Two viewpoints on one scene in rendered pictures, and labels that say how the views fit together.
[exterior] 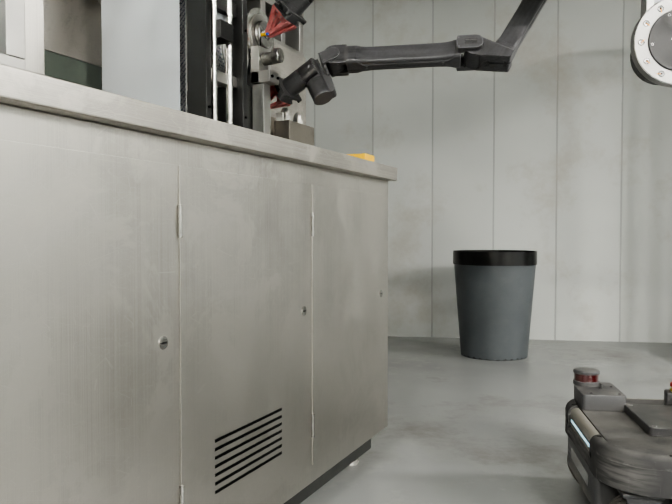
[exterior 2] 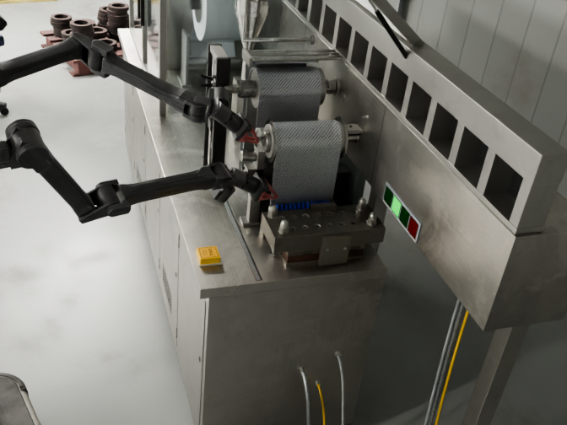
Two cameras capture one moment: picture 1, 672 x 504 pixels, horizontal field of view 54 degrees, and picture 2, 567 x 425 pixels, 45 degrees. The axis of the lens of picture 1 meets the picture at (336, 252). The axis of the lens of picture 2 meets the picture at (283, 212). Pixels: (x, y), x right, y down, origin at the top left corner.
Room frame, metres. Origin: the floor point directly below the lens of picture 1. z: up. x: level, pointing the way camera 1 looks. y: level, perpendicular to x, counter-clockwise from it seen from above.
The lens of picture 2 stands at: (3.36, -1.25, 2.31)
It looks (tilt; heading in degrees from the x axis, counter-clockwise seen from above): 33 degrees down; 134
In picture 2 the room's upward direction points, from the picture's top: 7 degrees clockwise
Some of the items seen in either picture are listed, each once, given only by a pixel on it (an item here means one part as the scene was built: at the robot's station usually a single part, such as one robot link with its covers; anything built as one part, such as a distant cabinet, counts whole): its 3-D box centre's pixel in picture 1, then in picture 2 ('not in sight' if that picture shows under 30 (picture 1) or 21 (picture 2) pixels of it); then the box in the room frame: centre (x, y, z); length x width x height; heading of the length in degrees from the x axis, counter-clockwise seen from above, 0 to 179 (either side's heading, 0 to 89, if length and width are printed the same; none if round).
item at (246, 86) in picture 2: not in sight; (246, 88); (1.62, 0.30, 1.33); 0.06 x 0.06 x 0.06; 65
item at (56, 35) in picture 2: not in sight; (118, 29); (-1.98, 1.90, 0.22); 1.19 x 0.82 x 0.43; 81
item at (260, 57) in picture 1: (265, 103); (251, 186); (1.81, 0.19, 1.05); 0.06 x 0.05 x 0.31; 65
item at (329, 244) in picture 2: not in sight; (334, 250); (2.18, 0.26, 0.96); 0.10 x 0.03 x 0.11; 65
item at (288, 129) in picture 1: (246, 137); (322, 227); (2.09, 0.28, 1.00); 0.40 x 0.16 x 0.06; 65
